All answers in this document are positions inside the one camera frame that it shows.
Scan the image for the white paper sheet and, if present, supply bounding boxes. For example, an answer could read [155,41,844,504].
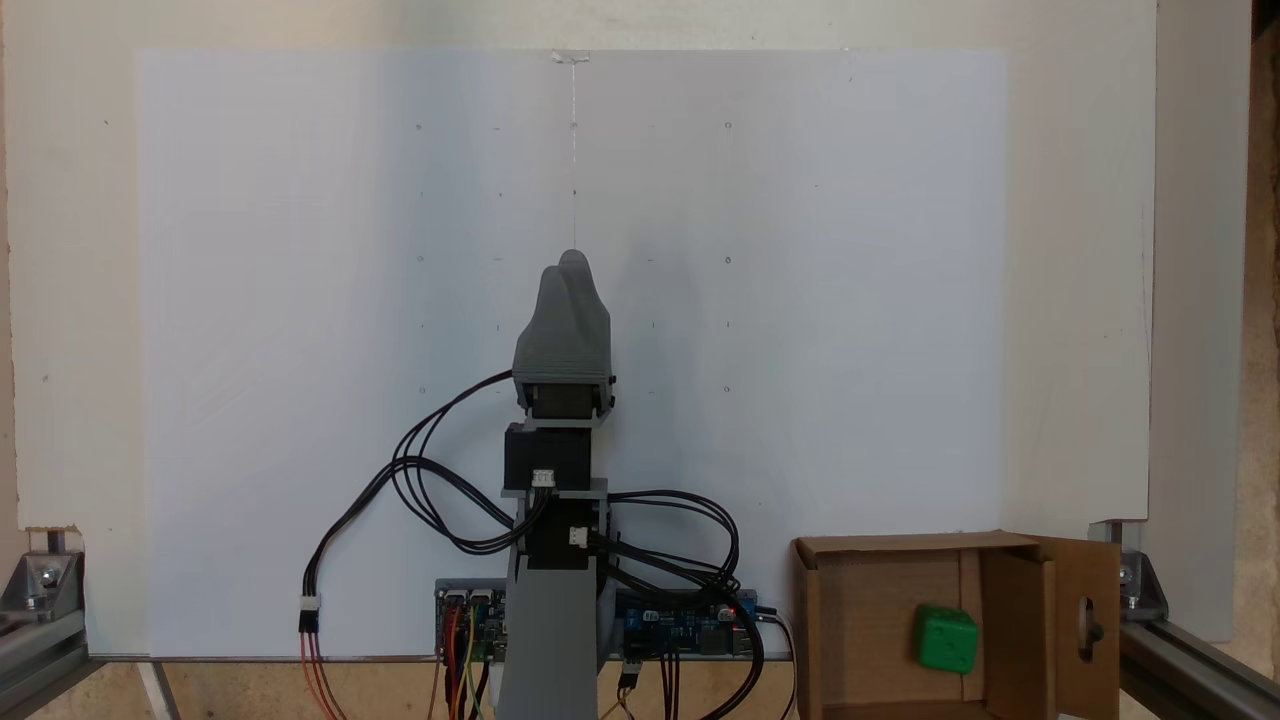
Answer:
[135,48,1009,661]

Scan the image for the circuit board with coloured wires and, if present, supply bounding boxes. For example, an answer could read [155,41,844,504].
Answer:
[435,578,509,663]

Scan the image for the metal corner bracket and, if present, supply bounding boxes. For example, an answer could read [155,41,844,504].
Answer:
[0,530,86,619]
[1090,520,1169,623]

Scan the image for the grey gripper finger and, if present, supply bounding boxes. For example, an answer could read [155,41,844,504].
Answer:
[562,249,613,346]
[515,262,573,346]

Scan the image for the blue circuit board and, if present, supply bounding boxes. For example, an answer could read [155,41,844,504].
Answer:
[612,590,761,659]

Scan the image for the coloured jumper wires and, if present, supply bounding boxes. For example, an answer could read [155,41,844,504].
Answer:
[428,598,496,720]

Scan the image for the black gripper servo cable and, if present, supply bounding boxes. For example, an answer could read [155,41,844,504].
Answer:
[390,368,551,553]

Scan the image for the brown cardboard box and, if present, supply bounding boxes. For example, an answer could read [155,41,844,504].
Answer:
[792,530,1123,720]

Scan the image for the aluminium frame post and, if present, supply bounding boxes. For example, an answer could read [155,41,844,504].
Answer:
[1118,615,1280,720]
[0,605,96,720]

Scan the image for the black servo cable bundle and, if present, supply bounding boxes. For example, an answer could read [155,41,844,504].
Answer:
[590,490,766,720]

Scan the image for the green dice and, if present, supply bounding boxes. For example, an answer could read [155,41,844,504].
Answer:
[913,603,980,675]

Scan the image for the black cable with white connector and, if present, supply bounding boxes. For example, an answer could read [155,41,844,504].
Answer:
[298,455,526,633]

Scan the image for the orange and red wires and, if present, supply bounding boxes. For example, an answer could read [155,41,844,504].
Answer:
[298,630,349,720]

